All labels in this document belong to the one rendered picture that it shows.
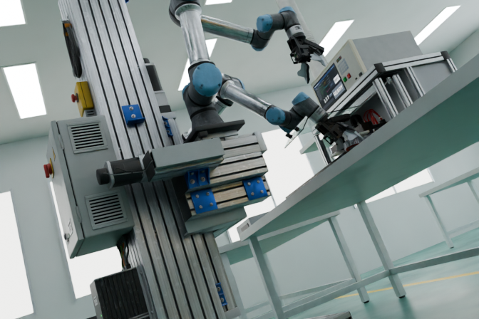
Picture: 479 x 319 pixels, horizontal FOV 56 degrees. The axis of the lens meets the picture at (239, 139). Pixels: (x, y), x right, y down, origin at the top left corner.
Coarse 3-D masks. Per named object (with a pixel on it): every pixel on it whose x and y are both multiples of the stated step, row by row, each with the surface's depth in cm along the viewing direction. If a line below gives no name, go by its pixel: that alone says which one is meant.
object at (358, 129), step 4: (360, 124) 207; (364, 124) 208; (368, 124) 208; (372, 124) 209; (376, 124) 209; (380, 124) 210; (384, 124) 210; (356, 128) 210; (360, 128) 208; (364, 128) 206; (368, 128) 207; (372, 128) 207; (376, 128) 210; (360, 132) 205; (364, 132) 206; (368, 132) 207; (372, 132) 215
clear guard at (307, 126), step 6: (330, 114) 227; (336, 114) 231; (306, 120) 219; (300, 126) 225; (306, 126) 232; (312, 126) 236; (294, 132) 231; (300, 132) 240; (306, 132) 244; (294, 138) 225; (288, 144) 232
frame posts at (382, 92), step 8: (376, 80) 197; (392, 80) 202; (400, 80) 201; (376, 88) 198; (384, 88) 196; (400, 88) 199; (384, 96) 195; (400, 96) 200; (408, 96) 199; (384, 104) 196; (392, 104) 194; (408, 104) 197; (392, 112) 192; (320, 144) 250; (320, 152) 251; (328, 160) 247
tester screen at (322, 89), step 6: (330, 72) 234; (336, 72) 229; (324, 78) 240; (330, 78) 235; (318, 84) 247; (324, 84) 241; (336, 84) 231; (318, 90) 248; (324, 90) 242; (330, 90) 238; (318, 96) 249; (324, 96) 243; (330, 96) 239
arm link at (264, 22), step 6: (258, 18) 200; (264, 18) 198; (270, 18) 199; (276, 18) 200; (282, 18) 201; (258, 24) 201; (264, 24) 198; (270, 24) 199; (276, 24) 200; (282, 24) 201; (258, 30) 202; (264, 30) 200; (270, 30) 201; (276, 30) 203; (264, 36) 206; (270, 36) 207
